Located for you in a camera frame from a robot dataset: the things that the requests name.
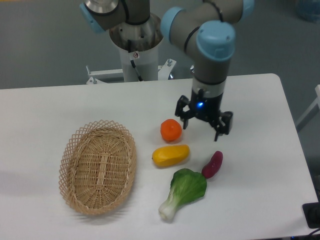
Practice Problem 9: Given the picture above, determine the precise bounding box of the woven wicker basket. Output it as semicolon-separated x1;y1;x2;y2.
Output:
58;120;137;215

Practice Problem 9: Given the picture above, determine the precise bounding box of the blue object in corner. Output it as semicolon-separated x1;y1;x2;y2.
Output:
295;0;320;24

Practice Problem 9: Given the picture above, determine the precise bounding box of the black device at edge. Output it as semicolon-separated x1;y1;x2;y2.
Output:
302;202;320;229

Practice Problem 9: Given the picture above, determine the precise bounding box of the green bok choy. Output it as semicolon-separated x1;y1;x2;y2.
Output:
158;168;207;221

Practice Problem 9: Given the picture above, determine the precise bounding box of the purple sweet potato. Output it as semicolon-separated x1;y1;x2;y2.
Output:
201;151;224;179

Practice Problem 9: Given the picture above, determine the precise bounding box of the orange tangerine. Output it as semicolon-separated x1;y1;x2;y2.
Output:
160;119;182;142

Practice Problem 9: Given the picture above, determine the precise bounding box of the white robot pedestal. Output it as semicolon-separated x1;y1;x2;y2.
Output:
109;13;163;71

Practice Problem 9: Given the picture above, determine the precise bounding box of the yellow mango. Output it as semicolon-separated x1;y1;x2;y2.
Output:
152;144;190;168

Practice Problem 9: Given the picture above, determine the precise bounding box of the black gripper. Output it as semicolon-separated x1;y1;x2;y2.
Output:
174;90;234;142

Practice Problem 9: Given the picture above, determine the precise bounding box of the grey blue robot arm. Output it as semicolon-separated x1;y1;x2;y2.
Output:
79;0;255;136

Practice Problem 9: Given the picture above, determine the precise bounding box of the white furniture leg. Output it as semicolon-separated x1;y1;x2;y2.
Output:
295;84;320;133

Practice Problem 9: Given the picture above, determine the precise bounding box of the white metal base frame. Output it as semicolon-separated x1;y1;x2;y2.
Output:
85;58;196;85

